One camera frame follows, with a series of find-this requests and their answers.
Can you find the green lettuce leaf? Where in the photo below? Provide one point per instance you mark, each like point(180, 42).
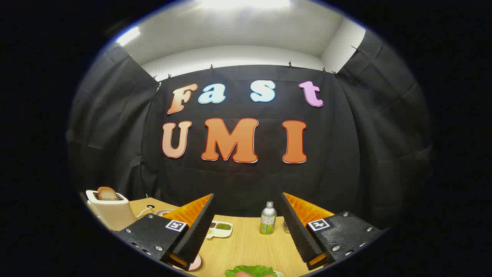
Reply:
point(250, 270)

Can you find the long ceiling light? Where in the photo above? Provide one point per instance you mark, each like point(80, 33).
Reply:
point(246, 3)

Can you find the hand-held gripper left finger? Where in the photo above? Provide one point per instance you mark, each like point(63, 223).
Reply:
point(196, 238)

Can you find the white sectioned dish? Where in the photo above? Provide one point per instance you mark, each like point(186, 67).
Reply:
point(225, 232)

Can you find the silver green drink bottle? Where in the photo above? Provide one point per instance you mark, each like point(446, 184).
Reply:
point(268, 221)

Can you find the black backdrop cloth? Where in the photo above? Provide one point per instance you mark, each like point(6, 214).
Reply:
point(246, 184)

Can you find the toasted bread slice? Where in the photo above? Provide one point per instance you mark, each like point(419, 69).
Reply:
point(107, 194)

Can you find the pile of green beans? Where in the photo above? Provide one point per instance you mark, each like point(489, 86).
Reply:
point(223, 226)

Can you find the cream white toaster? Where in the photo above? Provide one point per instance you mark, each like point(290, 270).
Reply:
point(115, 215)

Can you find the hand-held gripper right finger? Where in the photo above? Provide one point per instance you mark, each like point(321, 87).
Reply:
point(301, 238)

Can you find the pink round plate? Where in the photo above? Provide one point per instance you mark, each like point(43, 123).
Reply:
point(196, 263)

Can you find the grey round plate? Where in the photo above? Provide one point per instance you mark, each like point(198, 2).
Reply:
point(163, 212)

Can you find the small ceiling light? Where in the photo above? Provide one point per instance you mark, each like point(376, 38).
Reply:
point(128, 35)

